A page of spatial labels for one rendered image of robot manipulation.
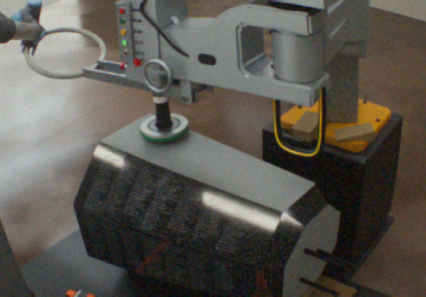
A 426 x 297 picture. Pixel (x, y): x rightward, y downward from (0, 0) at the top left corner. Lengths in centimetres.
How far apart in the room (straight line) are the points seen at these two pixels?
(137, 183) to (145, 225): 19
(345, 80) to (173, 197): 99
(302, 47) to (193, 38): 45
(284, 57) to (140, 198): 87
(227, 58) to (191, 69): 18
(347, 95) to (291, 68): 76
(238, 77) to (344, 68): 71
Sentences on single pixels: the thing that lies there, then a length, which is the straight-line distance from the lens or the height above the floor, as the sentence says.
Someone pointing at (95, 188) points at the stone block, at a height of 68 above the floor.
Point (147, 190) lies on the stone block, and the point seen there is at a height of 74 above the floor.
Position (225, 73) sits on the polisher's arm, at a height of 123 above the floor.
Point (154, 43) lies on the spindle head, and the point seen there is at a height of 132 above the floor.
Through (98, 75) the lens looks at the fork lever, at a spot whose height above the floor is 110.
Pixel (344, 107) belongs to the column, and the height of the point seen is 87.
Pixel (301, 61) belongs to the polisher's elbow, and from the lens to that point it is 195.
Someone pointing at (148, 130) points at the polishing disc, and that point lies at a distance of 251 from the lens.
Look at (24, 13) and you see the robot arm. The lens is 265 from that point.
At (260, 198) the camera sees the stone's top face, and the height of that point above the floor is 82.
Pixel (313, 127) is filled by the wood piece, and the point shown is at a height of 83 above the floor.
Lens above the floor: 204
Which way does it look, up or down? 30 degrees down
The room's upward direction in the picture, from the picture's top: 4 degrees counter-clockwise
